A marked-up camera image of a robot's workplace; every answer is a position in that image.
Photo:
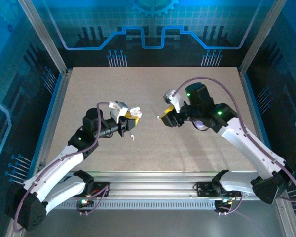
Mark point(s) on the grey metal shelf plate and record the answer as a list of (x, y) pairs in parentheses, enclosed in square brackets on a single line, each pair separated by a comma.
[(150, 224)]

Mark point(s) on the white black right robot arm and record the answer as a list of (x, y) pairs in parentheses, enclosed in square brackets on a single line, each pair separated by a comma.
[(246, 148)]

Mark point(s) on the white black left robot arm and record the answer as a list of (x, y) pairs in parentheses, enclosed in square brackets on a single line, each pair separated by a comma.
[(56, 163)]

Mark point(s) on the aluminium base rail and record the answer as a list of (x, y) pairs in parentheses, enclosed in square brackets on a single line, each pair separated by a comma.
[(150, 185)]

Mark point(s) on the aluminium frame post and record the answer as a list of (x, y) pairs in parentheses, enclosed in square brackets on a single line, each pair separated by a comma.
[(45, 37), (260, 37)]

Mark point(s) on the aluminium side rail blue trim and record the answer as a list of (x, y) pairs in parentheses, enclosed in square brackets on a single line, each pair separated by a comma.
[(53, 116), (247, 98)]

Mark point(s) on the purple earbud charging case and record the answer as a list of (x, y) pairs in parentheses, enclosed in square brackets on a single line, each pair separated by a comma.
[(200, 124)]

